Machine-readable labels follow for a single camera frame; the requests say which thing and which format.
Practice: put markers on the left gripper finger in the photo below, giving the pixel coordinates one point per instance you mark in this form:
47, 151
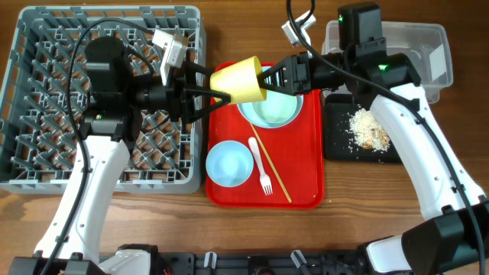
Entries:
196, 75
201, 102

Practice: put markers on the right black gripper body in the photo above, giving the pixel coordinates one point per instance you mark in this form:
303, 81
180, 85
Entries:
308, 74

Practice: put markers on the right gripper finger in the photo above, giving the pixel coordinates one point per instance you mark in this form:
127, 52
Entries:
281, 72
287, 89

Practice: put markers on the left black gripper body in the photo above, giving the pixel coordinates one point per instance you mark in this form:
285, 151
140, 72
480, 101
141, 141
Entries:
170, 98

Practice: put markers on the green bowl with rice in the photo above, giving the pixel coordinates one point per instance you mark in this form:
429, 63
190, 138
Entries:
276, 108

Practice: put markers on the yellow plastic cup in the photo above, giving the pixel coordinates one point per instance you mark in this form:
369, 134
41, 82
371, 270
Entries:
240, 81

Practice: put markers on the rice food waste pile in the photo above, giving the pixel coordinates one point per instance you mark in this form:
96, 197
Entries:
368, 134

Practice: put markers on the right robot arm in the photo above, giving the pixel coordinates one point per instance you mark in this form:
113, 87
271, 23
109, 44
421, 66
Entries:
454, 231

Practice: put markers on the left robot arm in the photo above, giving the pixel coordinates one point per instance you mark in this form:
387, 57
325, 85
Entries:
106, 134

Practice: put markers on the black waste bin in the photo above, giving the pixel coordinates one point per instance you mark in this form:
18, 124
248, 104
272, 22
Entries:
338, 140

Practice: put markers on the clear plastic waste bin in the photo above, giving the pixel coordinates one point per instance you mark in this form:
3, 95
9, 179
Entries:
428, 48

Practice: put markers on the grey dishwasher rack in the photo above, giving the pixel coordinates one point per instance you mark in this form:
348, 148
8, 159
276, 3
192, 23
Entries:
45, 75

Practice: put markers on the light blue round plate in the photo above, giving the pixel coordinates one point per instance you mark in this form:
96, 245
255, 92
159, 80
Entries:
248, 113

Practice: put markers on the wooden chopstick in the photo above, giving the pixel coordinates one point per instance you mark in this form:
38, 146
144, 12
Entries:
269, 167

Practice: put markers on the light blue bowl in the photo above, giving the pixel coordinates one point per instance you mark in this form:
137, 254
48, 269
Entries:
229, 164

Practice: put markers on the red serving tray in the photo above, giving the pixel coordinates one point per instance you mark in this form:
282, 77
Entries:
296, 150

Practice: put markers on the white plastic fork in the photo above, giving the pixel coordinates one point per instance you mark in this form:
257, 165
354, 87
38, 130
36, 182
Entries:
263, 177

